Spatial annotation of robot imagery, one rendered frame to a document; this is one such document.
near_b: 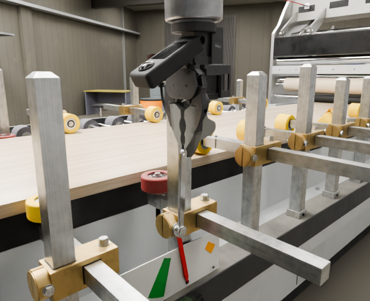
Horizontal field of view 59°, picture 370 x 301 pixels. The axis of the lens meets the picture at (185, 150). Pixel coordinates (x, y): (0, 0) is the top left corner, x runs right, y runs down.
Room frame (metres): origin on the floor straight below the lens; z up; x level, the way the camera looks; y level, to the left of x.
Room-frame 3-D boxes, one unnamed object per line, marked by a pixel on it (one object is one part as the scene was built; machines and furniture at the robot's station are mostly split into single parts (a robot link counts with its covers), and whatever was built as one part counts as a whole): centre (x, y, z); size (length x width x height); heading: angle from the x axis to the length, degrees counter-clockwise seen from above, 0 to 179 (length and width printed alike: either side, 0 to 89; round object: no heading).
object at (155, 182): (0.74, 0.07, 0.85); 0.08 x 0.08 x 0.11
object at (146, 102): (6.29, 0.65, 0.34); 0.44 x 0.43 x 0.68; 74
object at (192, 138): (0.53, -0.03, 1.05); 0.06 x 0.03 x 0.09; 132
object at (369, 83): (1.30, -0.72, 0.89); 0.03 x 0.03 x 0.48; 43
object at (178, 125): (0.56, -0.01, 1.05); 0.06 x 0.03 x 0.09; 132
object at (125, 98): (9.18, 2.08, 0.34); 1.31 x 0.66 x 0.69; 72
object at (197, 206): (0.64, 0.00, 0.84); 0.13 x 0.06 x 0.05; 133
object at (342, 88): (1.13, -0.54, 0.89); 0.03 x 0.03 x 0.48; 43
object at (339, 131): (1.15, -0.56, 0.94); 0.13 x 0.06 x 0.05; 133
